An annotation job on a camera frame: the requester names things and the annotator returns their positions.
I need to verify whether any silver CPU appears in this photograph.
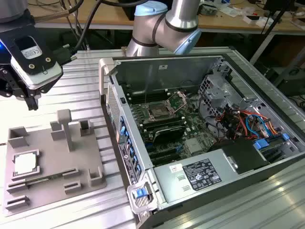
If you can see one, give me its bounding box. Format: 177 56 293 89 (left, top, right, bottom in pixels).
14 154 38 174

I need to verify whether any black RAM slot row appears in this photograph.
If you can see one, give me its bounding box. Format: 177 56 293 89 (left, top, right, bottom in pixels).
140 114 184 127
123 83 169 104

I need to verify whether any CPU socket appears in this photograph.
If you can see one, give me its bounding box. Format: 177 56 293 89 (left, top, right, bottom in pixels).
148 101 173 120

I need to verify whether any black expansion slot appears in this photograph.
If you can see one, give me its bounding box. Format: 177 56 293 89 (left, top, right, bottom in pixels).
151 150 184 166

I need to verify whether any grey parts rack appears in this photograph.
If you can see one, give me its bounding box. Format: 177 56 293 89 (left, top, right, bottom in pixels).
2 109 108 218

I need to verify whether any open grey PC case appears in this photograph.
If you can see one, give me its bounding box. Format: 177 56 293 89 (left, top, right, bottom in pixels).
99 46 305 227

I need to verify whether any black expansion card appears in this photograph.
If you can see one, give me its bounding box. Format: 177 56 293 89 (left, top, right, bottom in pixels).
152 125 186 142

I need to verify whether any metal socket cover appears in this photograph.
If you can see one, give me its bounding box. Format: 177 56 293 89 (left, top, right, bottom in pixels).
168 90 192 113

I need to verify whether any blue case latch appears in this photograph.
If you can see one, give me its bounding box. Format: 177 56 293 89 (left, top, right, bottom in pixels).
132 188 146 199

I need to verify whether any green motherboard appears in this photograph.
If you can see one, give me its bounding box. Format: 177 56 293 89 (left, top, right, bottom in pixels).
128 90 220 167

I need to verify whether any silver power supply unit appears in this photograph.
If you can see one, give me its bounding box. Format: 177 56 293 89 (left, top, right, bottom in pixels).
152 147 239 203

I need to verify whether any silver chipset heatsink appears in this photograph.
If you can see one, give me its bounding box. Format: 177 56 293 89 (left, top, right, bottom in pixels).
185 138 203 154

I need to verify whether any metal disk bay cage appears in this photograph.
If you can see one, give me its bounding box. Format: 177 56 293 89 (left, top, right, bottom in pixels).
197 75 239 120

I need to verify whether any wooden desk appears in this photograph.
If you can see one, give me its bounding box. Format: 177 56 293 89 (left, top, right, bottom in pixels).
28 0 305 31

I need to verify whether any black plastic shroud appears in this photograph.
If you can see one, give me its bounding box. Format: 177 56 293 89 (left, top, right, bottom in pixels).
208 139 271 175

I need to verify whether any blue disk carrier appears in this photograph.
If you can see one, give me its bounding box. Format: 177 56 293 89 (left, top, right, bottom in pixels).
254 139 269 150

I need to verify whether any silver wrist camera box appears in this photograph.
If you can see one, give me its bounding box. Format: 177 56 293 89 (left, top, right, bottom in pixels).
10 35 64 90

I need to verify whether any black camera cable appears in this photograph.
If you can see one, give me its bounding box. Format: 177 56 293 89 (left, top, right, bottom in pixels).
51 0 105 66

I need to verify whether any red orange wire bundle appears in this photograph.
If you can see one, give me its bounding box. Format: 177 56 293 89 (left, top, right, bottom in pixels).
224 108 281 140

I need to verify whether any blue wire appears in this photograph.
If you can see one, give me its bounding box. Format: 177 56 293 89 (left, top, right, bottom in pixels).
245 114 269 137

